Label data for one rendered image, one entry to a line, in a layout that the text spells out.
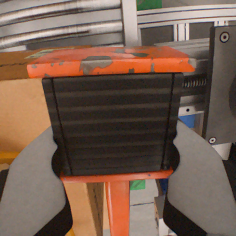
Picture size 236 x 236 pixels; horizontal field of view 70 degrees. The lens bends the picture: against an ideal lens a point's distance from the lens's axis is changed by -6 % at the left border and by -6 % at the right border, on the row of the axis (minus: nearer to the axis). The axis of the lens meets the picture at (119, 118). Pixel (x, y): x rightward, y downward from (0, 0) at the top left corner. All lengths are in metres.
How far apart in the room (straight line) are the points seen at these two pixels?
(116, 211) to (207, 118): 0.24
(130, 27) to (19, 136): 0.55
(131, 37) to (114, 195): 0.62
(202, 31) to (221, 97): 0.90
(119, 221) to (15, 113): 0.21
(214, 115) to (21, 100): 0.32
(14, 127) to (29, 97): 0.06
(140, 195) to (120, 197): 2.02
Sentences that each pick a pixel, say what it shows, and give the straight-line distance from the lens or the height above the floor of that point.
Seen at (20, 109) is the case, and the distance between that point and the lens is 0.30.
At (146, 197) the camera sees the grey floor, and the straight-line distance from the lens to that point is 2.24.
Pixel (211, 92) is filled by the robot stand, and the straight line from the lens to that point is 0.33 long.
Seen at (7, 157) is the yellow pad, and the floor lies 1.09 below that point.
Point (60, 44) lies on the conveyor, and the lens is 0.85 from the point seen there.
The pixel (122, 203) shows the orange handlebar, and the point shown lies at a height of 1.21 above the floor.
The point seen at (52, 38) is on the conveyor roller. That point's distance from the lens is 0.80.
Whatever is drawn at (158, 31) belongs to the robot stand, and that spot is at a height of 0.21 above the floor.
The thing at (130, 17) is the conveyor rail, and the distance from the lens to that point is 0.72.
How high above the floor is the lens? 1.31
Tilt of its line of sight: 61 degrees down
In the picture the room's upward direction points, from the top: 175 degrees clockwise
